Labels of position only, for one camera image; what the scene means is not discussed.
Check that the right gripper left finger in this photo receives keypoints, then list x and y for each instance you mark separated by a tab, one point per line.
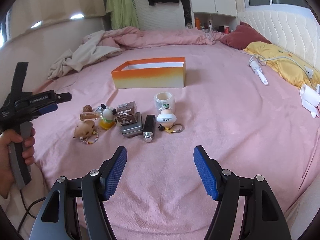
58	216

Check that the orange bottle on shelf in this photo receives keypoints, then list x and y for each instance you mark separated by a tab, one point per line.
197	23

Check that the dark red pillow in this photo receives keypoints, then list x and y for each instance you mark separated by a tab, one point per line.
242	36

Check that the white round figurine keychain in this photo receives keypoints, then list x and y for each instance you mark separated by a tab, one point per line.
167	120

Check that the white lint roller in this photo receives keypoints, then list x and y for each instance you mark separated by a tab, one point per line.
310	100

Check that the clear tape roll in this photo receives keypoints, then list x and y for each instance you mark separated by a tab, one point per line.
164	98

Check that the clear perfume bottle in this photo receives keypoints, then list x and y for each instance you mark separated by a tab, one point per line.
86	116

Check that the white dog yellow figurine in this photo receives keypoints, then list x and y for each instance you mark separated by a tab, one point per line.
107	117

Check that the orange gradient cardboard box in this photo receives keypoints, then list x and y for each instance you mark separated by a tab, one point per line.
164	72

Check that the white handheld wand device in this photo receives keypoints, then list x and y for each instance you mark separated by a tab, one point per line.
255	66

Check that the beige crumpled garment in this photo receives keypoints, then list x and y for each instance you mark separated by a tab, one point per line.
88	53

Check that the green hanging cloth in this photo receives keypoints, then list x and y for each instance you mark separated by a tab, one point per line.
123	13

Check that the grey metal tin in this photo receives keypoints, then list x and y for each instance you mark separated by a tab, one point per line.
133	129

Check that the white tufted headboard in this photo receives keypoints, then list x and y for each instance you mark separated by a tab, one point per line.
288	26

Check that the brown small carton box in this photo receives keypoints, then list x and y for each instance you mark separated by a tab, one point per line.
126	114

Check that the tan capybara plush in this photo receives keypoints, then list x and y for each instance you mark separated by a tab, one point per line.
84	130

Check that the brown walnut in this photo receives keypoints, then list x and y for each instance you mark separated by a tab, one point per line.
87	108

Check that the silver capped black bottle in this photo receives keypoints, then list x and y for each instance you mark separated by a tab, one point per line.
149	128

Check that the pink crumpled duvet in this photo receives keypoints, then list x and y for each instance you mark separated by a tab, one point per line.
132	38

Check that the person left hand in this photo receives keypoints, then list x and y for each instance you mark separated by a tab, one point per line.
7	177

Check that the pink bed sheet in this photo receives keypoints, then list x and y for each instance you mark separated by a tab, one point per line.
248	127

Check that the red can on shelf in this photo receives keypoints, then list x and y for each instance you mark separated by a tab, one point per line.
226	29

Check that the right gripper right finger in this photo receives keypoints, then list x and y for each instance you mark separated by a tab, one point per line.
262	217

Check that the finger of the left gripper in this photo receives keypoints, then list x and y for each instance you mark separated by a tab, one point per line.
63	97
47	109

